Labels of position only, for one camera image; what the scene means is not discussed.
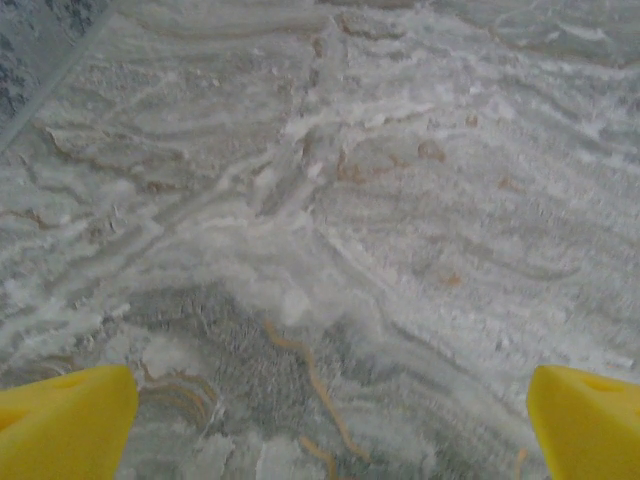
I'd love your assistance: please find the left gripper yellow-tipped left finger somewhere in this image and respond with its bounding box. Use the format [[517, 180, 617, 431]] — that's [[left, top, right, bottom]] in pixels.
[[0, 363, 140, 480]]

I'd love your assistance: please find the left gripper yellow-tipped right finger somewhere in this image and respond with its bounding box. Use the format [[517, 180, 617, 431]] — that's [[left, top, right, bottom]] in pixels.
[[526, 364, 640, 480]]

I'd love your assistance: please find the aluminium table edge rail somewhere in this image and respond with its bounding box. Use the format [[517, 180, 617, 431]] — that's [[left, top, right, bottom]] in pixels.
[[0, 0, 124, 154]]

